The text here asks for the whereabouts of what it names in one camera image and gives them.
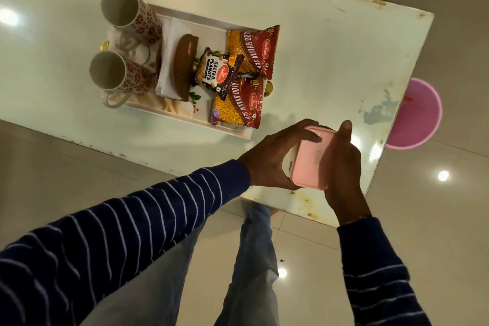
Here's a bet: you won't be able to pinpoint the person's right hand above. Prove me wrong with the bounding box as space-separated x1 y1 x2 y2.
319 120 372 226

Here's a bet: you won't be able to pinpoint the person's left hand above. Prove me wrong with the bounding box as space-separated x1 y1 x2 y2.
236 118 323 191

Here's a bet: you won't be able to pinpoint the pink box lid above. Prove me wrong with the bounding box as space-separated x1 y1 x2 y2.
290 126 339 191

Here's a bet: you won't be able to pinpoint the aloo bhujia packet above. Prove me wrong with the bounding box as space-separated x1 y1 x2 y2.
210 76 264 130
226 25 281 80

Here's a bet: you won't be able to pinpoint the salted peanuts packet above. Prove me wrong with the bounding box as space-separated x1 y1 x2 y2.
195 46 245 101

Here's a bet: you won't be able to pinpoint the wooden napkin holder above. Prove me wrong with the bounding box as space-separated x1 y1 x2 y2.
155 33 199 102

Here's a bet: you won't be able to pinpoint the white floral tray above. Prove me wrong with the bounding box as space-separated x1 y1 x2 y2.
101 4 274 141

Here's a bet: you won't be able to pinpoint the white paper napkins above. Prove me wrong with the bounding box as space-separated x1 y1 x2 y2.
154 17 192 101

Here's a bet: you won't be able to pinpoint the white floral mug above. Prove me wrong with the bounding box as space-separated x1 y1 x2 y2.
89 50 155 108
100 0 163 46

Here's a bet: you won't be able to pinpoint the person's right forearm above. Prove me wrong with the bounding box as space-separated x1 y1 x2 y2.
337 216 432 326

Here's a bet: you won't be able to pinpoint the person's left forearm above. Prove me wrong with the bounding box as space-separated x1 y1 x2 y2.
0 159 251 326

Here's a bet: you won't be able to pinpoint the person's right leg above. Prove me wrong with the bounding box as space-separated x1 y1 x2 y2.
213 203 280 326

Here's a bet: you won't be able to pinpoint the person's leg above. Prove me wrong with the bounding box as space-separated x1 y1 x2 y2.
80 219 207 326
213 203 280 326

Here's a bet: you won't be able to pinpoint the person's left leg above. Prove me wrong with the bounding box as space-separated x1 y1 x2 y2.
80 219 207 326

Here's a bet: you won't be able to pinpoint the pink plastic bin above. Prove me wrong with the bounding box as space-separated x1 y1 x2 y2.
386 77 443 151

